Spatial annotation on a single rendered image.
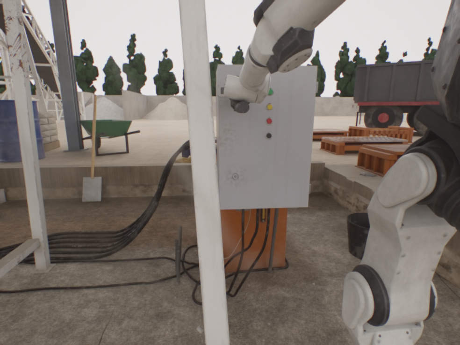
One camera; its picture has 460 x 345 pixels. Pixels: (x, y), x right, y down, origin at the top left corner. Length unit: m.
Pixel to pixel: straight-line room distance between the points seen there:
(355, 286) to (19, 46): 1.98
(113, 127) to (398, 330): 4.68
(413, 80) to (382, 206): 8.82
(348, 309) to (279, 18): 0.69
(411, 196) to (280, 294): 1.31
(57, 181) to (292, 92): 3.31
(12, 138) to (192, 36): 4.35
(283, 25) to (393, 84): 8.83
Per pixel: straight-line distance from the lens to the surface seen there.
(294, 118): 1.18
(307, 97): 1.19
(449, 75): 0.51
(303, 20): 0.54
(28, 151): 2.07
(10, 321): 1.97
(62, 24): 5.88
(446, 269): 2.31
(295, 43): 0.56
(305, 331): 1.61
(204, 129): 0.75
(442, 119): 0.59
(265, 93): 0.78
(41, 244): 2.26
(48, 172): 3.98
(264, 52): 0.61
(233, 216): 1.78
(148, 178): 3.58
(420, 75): 9.40
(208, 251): 0.79
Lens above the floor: 1.07
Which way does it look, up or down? 13 degrees down
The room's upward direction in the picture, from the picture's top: straight up
